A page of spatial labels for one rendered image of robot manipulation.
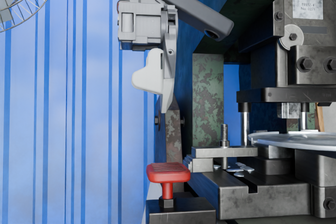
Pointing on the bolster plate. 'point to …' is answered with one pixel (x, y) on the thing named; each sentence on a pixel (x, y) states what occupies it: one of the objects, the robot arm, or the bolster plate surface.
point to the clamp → (208, 159)
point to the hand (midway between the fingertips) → (168, 104)
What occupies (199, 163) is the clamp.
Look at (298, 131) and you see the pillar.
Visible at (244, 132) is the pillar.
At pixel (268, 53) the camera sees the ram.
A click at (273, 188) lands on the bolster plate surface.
